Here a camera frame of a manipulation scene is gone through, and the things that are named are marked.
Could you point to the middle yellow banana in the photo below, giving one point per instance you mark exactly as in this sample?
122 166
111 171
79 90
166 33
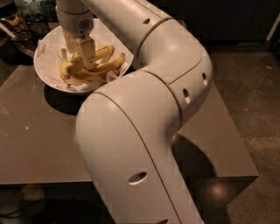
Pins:
98 75

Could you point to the dark clutter on side table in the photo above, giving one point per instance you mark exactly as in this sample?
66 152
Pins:
26 22

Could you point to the right yellow banana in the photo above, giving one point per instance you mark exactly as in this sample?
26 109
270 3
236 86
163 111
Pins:
111 64

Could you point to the large top yellow banana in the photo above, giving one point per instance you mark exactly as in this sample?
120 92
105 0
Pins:
73 66

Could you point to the white bowl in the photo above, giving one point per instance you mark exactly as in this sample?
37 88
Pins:
46 70

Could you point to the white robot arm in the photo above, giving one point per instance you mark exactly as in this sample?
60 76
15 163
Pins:
125 128

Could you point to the bottom yellow banana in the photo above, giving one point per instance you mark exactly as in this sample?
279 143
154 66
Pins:
79 80

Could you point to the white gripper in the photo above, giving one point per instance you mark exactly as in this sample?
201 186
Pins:
75 24

